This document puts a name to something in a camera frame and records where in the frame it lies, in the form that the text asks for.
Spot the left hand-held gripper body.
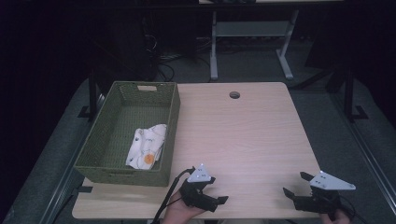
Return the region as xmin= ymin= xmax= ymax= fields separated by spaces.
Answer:
xmin=178 ymin=163 xmax=219 ymax=213

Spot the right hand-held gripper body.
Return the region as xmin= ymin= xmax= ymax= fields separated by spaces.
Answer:
xmin=292 ymin=170 xmax=357 ymax=216

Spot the white printed cloth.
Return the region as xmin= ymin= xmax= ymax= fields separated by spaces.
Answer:
xmin=125 ymin=123 xmax=168 ymax=171

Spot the green woven basket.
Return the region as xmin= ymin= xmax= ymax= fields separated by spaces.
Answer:
xmin=74 ymin=80 xmax=181 ymax=188

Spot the person's right hand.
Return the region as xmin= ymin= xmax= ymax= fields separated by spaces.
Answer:
xmin=319 ymin=209 xmax=351 ymax=224

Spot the person's left hand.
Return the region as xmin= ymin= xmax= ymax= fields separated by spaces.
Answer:
xmin=160 ymin=189 xmax=205 ymax=224

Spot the black metal stand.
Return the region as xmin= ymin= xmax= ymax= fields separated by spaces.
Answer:
xmin=343 ymin=66 xmax=369 ymax=123
xmin=78 ymin=70 xmax=98 ymax=121

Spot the dark computer tower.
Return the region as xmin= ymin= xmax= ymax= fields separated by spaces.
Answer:
xmin=92 ymin=13 xmax=158 ymax=82

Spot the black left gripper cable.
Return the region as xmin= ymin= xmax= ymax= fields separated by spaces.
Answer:
xmin=150 ymin=167 xmax=196 ymax=224

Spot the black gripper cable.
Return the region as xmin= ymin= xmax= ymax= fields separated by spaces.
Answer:
xmin=150 ymin=167 xmax=196 ymax=224
xmin=338 ymin=194 xmax=372 ymax=224

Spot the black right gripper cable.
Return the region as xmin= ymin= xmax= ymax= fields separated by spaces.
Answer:
xmin=338 ymin=194 xmax=372 ymax=224

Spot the bundle of floor cables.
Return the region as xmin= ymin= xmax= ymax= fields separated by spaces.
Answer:
xmin=142 ymin=33 xmax=213 ymax=82

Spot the white metal desk frame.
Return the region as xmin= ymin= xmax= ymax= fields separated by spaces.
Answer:
xmin=209 ymin=8 xmax=300 ymax=81

